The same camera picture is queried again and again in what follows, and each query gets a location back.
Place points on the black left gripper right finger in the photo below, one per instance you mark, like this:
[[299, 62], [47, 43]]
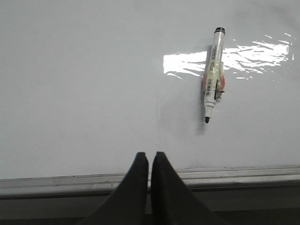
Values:
[[172, 202]]

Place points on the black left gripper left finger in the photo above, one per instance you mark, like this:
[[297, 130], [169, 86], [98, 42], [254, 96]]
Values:
[[126, 205]]

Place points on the white whiteboard marker pen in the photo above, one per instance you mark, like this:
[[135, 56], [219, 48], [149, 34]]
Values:
[[213, 84]]

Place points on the white whiteboard with grey frame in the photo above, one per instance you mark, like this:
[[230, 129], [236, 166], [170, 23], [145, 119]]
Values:
[[87, 84]]

